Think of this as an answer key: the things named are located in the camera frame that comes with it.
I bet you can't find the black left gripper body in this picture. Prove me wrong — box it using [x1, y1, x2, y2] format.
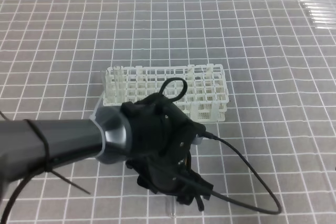
[121, 93, 213, 205]

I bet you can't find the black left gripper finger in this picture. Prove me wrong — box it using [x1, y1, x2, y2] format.
[195, 195, 204, 211]

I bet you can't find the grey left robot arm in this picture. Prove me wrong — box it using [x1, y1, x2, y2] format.
[1, 93, 213, 214]

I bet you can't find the clear test tubes pile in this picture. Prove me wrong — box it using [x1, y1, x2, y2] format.
[298, 0, 335, 29]

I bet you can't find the clear test tube in rack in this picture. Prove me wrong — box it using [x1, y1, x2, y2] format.
[113, 66, 124, 103]

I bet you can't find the white test tube rack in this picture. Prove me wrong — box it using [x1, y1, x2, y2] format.
[102, 63, 229, 123]

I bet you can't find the clear glass test tube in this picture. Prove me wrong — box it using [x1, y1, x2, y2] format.
[167, 196, 176, 219]

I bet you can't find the black left camera cable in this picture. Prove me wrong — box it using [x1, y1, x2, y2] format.
[159, 77, 283, 215]

